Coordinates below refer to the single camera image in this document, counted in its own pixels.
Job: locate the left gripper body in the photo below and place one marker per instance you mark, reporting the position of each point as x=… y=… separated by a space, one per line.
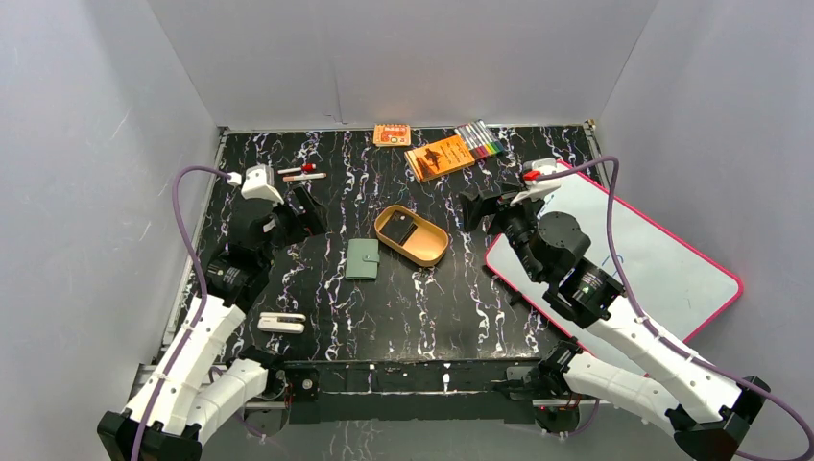
x=296 y=212

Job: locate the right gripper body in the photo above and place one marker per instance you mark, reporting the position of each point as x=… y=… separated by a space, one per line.
x=519 y=220

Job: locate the mint green card holder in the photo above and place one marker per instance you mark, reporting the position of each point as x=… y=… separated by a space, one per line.
x=362 y=259

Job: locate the black credit card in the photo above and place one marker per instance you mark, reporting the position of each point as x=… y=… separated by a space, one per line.
x=399 y=227

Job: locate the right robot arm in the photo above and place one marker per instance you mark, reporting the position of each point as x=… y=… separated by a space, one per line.
x=708 y=416

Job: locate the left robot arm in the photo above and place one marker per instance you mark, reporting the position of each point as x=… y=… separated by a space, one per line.
x=174 y=414

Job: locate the small orange card box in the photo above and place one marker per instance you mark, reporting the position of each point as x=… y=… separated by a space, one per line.
x=392 y=135

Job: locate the white pink marker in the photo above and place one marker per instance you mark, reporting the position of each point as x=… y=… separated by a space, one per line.
x=304 y=177

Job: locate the red capped marker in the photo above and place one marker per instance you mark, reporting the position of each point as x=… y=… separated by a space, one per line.
x=305 y=168

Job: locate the orange book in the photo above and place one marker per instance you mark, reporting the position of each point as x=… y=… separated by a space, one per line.
x=439 y=158

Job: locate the tan oval tray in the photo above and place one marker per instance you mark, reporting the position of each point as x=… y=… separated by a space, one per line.
x=425 y=246

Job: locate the set of coloured markers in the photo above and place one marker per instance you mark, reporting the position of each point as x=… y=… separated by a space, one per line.
x=480 y=140

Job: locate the white stapler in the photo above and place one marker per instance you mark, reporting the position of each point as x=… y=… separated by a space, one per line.
x=281 y=322

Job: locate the pink framed whiteboard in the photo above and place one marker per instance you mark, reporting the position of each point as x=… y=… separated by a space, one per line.
x=683 y=289

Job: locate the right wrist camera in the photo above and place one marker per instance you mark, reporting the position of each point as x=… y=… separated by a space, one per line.
x=536 y=181

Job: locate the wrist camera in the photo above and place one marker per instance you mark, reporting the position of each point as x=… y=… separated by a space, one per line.
x=257 y=183
x=536 y=181

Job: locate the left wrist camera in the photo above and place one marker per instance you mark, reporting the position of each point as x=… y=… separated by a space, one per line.
x=257 y=183

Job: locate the black base frame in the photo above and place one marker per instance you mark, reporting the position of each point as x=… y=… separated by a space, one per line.
x=508 y=390

